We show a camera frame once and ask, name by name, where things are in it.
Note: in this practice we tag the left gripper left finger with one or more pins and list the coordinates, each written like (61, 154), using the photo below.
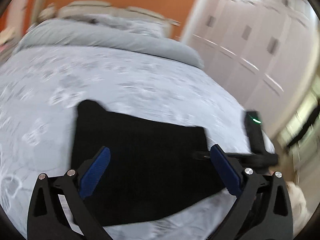
(46, 218)

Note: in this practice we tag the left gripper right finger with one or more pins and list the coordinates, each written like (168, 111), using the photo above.
(262, 209)

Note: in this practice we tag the black pants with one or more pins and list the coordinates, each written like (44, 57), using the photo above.
(154, 170)

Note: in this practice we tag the white sleeve forearm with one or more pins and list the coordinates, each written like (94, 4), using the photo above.
(300, 213)

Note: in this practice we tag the white wardrobe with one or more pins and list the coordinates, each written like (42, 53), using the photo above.
(263, 52)

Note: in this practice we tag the butterfly print bed sheet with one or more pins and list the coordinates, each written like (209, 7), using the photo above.
(41, 86)

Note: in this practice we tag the grey rolled duvet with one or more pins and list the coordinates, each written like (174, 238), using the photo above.
(59, 32)

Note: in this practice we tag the grey patterned pillow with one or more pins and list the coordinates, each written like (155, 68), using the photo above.
(131, 25)

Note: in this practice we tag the white flower plush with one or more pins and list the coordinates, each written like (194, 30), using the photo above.
(7, 35)

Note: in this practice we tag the white bedside lamp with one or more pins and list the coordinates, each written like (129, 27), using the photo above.
(47, 13)

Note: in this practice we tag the beige leather headboard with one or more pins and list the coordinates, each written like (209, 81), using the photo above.
(82, 7)

